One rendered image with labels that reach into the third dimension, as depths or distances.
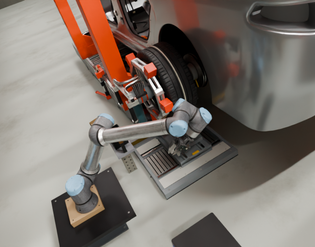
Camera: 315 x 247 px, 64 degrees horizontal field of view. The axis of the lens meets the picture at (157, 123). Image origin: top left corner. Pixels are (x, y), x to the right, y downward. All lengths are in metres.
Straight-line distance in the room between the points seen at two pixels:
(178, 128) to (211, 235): 0.82
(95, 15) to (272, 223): 2.15
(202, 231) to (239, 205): 0.58
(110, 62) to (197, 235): 1.61
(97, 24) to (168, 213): 1.72
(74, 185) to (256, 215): 1.43
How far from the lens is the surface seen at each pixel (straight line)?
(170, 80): 1.92
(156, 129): 1.34
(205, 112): 1.43
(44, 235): 2.78
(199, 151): 2.51
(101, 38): 2.34
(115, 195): 2.22
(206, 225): 1.84
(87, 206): 2.15
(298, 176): 2.51
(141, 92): 1.94
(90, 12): 2.29
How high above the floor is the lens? 1.96
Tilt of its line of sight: 38 degrees down
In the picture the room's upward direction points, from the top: 18 degrees counter-clockwise
